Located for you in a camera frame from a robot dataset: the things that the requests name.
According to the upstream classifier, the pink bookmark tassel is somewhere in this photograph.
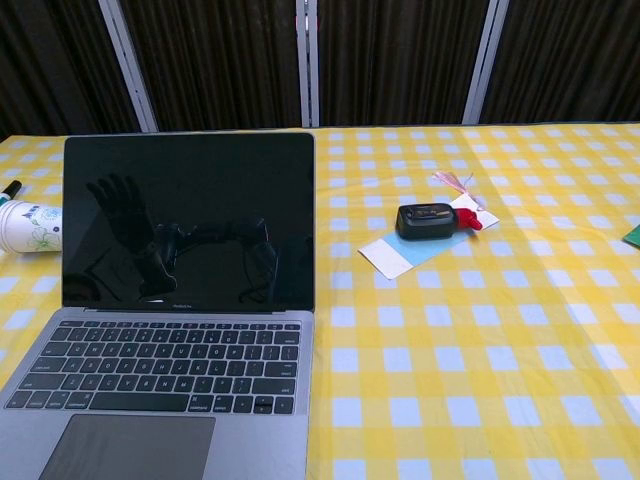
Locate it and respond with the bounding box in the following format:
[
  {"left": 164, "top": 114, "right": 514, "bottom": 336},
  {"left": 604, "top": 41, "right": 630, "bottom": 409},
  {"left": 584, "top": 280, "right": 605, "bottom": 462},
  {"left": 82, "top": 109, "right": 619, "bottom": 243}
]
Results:
[{"left": 431, "top": 169, "right": 486, "bottom": 209}]

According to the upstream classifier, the black car key fob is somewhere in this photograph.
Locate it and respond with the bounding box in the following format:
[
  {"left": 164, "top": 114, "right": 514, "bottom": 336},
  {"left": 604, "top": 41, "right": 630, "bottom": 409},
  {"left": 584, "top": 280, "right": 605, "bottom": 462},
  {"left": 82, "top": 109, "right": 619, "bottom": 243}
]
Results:
[{"left": 395, "top": 202, "right": 486, "bottom": 242}]

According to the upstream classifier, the grey metal screen post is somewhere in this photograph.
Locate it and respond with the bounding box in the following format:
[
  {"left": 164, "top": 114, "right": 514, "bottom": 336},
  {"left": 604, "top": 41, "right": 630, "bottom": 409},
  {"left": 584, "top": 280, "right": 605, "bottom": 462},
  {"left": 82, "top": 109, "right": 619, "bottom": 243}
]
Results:
[
  {"left": 295, "top": 0, "right": 321, "bottom": 128},
  {"left": 462, "top": 0, "right": 509, "bottom": 126},
  {"left": 98, "top": 0, "right": 159, "bottom": 134}
]

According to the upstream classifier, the white small bottle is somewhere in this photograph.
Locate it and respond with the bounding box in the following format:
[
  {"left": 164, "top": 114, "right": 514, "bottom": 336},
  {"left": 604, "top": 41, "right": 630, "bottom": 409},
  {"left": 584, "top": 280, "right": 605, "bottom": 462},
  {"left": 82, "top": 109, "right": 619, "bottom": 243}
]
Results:
[{"left": 0, "top": 199, "right": 64, "bottom": 256}]

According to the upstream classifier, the white and blue bookmark card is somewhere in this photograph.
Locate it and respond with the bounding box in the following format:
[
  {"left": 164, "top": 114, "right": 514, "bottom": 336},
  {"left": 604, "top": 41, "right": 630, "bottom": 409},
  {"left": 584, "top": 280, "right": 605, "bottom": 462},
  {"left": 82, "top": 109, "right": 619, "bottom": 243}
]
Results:
[{"left": 357, "top": 193, "right": 501, "bottom": 283}]

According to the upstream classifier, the black fabric screen panel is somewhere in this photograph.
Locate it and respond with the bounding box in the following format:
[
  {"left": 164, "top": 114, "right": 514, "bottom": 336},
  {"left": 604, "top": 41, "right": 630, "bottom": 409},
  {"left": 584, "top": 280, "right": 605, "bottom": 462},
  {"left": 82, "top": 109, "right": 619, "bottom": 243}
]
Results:
[
  {"left": 478, "top": 0, "right": 640, "bottom": 124},
  {"left": 0, "top": 0, "right": 139, "bottom": 142},
  {"left": 316, "top": 0, "right": 495, "bottom": 127},
  {"left": 119, "top": 0, "right": 307, "bottom": 132}
]

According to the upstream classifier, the grey laptop computer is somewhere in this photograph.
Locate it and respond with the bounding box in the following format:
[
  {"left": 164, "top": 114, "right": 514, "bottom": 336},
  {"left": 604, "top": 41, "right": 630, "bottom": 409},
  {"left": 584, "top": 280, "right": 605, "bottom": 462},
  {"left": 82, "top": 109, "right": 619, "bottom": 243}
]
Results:
[{"left": 0, "top": 132, "right": 317, "bottom": 480}]

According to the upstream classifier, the yellow white checked tablecloth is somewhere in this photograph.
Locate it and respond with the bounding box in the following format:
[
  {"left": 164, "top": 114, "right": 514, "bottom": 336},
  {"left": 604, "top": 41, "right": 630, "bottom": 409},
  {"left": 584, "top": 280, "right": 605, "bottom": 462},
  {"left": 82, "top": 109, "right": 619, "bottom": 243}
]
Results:
[{"left": 0, "top": 119, "right": 640, "bottom": 480}]

